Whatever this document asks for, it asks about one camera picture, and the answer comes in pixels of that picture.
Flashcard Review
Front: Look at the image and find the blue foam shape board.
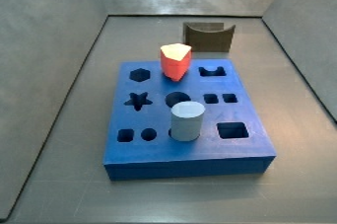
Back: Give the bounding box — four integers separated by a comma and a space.
103, 59, 277, 181

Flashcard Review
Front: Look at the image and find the light blue cylinder peg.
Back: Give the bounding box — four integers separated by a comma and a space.
171, 101, 205, 141

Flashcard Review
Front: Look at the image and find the red white-topped peg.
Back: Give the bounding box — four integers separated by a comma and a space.
160, 43, 192, 82

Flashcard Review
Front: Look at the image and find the black cradle stand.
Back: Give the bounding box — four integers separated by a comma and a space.
183, 22, 236, 52

